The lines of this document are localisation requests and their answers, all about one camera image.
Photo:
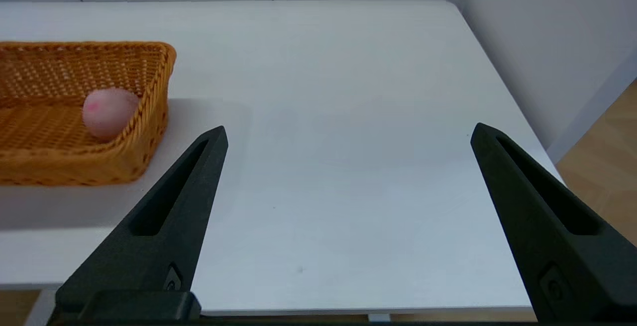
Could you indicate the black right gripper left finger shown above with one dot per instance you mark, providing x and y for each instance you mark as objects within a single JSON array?
[{"x": 154, "y": 256}]

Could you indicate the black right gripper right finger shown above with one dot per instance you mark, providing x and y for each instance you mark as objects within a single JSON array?
[{"x": 567, "y": 261}]

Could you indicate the orange woven wicker basket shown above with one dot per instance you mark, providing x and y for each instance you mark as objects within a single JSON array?
[{"x": 59, "y": 162}]

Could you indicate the pink peach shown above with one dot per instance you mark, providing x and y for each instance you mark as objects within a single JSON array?
[{"x": 107, "y": 114}]

